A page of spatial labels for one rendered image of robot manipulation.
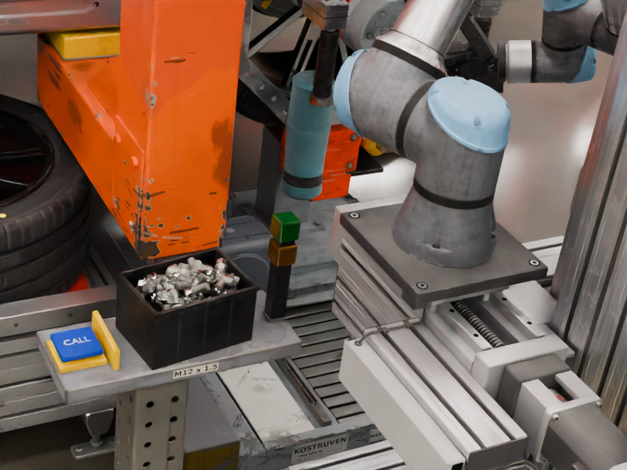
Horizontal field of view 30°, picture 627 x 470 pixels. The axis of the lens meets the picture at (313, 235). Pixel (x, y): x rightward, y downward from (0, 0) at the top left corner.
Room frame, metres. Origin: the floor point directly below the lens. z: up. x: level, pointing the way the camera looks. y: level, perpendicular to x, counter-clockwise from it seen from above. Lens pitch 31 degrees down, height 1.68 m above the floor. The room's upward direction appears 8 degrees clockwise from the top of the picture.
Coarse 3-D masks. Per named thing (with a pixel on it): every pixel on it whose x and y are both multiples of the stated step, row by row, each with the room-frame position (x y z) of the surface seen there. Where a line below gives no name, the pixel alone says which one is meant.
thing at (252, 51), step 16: (256, 0) 2.29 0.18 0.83; (288, 16) 2.33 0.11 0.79; (272, 32) 2.31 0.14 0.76; (304, 32) 2.35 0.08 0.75; (256, 48) 2.29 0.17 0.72; (304, 48) 2.37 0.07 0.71; (256, 64) 2.40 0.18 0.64; (272, 64) 2.47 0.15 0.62; (288, 64) 2.35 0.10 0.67; (304, 64) 2.35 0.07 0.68; (336, 64) 2.49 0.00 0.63; (272, 80) 2.34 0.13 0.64; (288, 80) 2.34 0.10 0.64; (288, 96) 2.31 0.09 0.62
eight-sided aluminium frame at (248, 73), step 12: (252, 0) 2.16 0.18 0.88; (456, 36) 2.42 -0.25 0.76; (240, 60) 2.15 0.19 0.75; (240, 72) 2.16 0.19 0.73; (252, 72) 2.17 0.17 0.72; (252, 84) 2.17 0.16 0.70; (264, 84) 2.19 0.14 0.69; (264, 96) 2.19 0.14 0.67; (276, 96) 2.20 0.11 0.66; (276, 108) 2.21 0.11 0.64; (336, 120) 2.28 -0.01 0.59
